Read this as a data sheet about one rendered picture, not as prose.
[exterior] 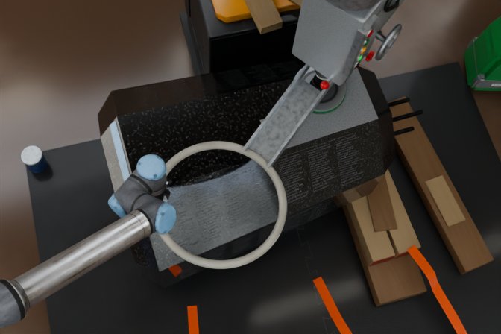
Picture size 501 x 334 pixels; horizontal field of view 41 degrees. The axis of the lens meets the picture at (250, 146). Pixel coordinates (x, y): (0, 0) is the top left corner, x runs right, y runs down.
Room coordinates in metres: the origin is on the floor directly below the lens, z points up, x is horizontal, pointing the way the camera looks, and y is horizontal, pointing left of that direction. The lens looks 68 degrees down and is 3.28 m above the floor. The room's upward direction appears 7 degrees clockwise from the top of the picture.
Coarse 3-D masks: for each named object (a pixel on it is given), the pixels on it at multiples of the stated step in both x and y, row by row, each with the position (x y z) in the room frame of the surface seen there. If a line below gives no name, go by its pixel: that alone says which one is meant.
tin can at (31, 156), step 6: (24, 150) 1.11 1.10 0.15; (30, 150) 1.11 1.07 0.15; (36, 150) 1.12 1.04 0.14; (24, 156) 1.08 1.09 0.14; (30, 156) 1.08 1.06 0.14; (36, 156) 1.09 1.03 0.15; (42, 156) 1.10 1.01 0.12; (24, 162) 1.05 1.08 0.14; (30, 162) 1.05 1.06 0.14; (36, 162) 1.06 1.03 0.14; (42, 162) 1.08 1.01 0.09; (30, 168) 1.04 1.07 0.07; (36, 168) 1.04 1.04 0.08; (42, 168) 1.06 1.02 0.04
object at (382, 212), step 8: (384, 176) 1.19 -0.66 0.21; (384, 184) 1.15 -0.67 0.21; (376, 192) 1.10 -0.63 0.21; (384, 192) 1.11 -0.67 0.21; (368, 200) 1.06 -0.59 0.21; (376, 200) 1.07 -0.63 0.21; (384, 200) 1.07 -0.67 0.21; (376, 208) 1.02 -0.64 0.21; (384, 208) 1.03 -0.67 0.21; (392, 208) 1.03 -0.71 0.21; (376, 216) 0.98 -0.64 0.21; (384, 216) 0.99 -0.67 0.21; (392, 216) 0.99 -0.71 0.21; (376, 224) 0.94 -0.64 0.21; (384, 224) 0.95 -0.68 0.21; (392, 224) 0.95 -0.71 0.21
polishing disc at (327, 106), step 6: (306, 72) 1.34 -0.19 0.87; (312, 72) 1.34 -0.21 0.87; (306, 78) 1.31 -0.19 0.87; (336, 84) 1.30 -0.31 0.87; (342, 84) 1.31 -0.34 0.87; (330, 90) 1.27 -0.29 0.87; (336, 90) 1.28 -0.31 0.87; (342, 90) 1.28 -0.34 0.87; (324, 96) 1.24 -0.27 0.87; (330, 96) 1.25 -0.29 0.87; (336, 96) 1.25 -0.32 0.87; (342, 96) 1.25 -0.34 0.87; (324, 102) 1.22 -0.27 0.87; (330, 102) 1.22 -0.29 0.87; (336, 102) 1.22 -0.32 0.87; (318, 108) 1.19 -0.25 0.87; (324, 108) 1.19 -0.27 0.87; (330, 108) 1.19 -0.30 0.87
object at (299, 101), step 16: (288, 96) 1.16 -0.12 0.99; (304, 96) 1.17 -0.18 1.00; (320, 96) 1.15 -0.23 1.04; (272, 112) 1.08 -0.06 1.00; (288, 112) 1.10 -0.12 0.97; (304, 112) 1.11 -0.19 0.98; (272, 128) 1.04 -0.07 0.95; (288, 128) 1.04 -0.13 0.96; (256, 144) 0.98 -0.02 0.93; (272, 144) 0.98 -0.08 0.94; (288, 144) 0.98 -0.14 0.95; (272, 160) 0.90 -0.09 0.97
